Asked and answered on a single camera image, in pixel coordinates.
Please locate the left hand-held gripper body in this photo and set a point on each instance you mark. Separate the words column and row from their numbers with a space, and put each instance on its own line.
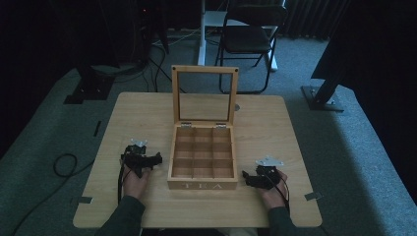
column 136, row 159

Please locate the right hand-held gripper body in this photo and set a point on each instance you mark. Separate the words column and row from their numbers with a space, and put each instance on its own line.
column 268, row 177

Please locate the wooden tea box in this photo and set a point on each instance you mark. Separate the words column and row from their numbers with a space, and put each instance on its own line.
column 203, row 154

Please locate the person's right hand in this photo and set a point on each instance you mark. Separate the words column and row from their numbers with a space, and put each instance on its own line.
column 277, row 196

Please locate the person's left hand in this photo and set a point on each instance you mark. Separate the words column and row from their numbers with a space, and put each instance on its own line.
column 134, row 185

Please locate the grey tape strip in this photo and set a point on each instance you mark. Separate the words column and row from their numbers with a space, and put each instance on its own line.
column 83, row 200
column 313, row 196

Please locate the black tape strip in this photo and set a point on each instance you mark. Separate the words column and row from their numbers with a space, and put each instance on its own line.
column 97, row 128

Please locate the small grey disc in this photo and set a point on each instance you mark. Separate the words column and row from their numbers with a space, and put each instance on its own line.
column 237, row 107

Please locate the black stand base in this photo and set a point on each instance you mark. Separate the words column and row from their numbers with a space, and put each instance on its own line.
column 90, row 87

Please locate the black stand with metal foot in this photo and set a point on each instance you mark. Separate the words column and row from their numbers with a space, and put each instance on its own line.
column 324, row 95

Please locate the black folding chair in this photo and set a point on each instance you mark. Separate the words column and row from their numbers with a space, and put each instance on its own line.
column 246, row 39

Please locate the dark curtain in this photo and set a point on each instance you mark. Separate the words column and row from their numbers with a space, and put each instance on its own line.
column 311, row 18

